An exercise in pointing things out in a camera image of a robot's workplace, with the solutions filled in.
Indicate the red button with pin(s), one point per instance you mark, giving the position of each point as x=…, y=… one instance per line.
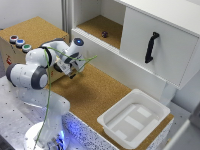
x=13, y=38

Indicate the wooden drawer box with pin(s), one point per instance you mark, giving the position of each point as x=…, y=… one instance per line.
x=33, y=31

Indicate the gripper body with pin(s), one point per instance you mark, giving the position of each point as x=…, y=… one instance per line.
x=69, y=68

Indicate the white plastic box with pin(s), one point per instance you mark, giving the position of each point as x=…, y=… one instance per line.
x=135, y=118

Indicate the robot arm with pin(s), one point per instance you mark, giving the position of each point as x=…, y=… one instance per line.
x=31, y=76

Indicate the white cabinet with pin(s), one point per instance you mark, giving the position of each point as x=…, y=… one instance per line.
x=113, y=60

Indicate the purple block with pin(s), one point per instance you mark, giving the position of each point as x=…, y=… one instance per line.
x=104, y=34

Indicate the green button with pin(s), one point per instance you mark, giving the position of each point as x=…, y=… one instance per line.
x=26, y=47

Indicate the blue button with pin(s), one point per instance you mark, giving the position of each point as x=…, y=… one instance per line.
x=20, y=42

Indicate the white sliding door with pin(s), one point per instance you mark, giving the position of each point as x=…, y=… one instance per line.
x=166, y=46

